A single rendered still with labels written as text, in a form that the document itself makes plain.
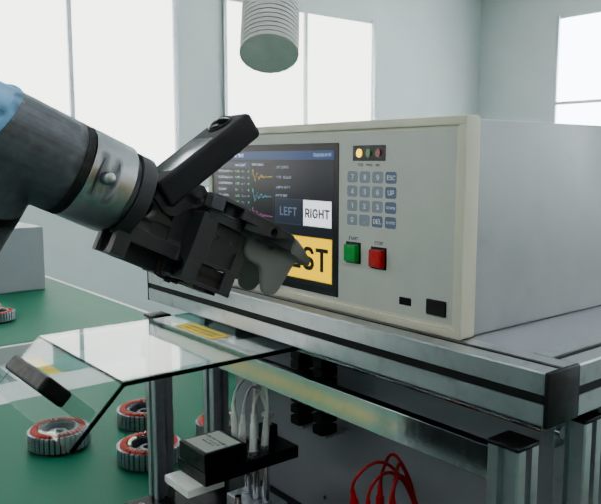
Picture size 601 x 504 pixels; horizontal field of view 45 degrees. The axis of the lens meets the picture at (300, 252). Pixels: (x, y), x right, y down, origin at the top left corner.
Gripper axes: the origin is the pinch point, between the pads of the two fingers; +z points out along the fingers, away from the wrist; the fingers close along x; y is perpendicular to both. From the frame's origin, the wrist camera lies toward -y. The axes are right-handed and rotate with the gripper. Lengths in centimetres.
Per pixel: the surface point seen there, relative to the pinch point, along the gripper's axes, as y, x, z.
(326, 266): -0.7, -4.4, 7.7
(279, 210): -5.9, -13.1, 5.3
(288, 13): -77, -103, 50
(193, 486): 28.8, -18.4, 11.0
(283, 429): 20.6, -28.4, 30.9
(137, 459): 35, -53, 23
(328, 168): -10.5, -4.1, 3.2
